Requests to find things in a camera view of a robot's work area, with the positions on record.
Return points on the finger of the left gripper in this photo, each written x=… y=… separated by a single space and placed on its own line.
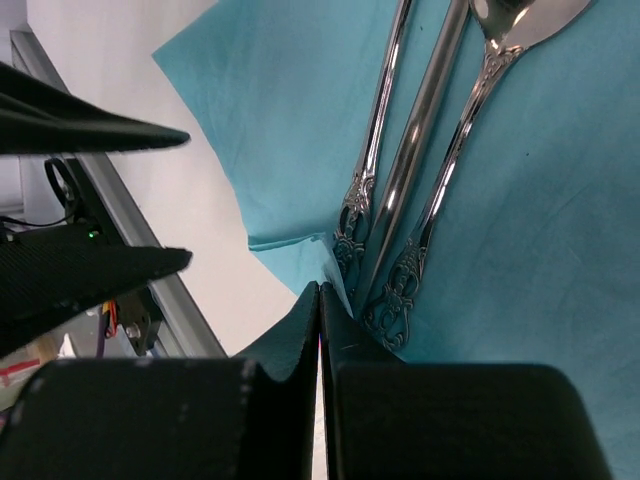
x=38 y=119
x=44 y=285

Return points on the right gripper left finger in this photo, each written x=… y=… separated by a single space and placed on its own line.
x=249 y=416

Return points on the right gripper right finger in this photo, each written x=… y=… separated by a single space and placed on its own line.
x=386 y=419

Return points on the ornate silver fork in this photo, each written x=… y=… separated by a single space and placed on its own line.
x=354 y=225

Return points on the teal paper napkin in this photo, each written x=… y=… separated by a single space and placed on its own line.
x=535 y=253

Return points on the ornate silver spoon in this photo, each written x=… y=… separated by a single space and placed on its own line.
x=510 y=28

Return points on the silver table knife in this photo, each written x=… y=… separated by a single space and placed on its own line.
x=412 y=145

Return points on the aluminium mounting rail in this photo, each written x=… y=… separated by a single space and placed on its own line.
x=183 y=330

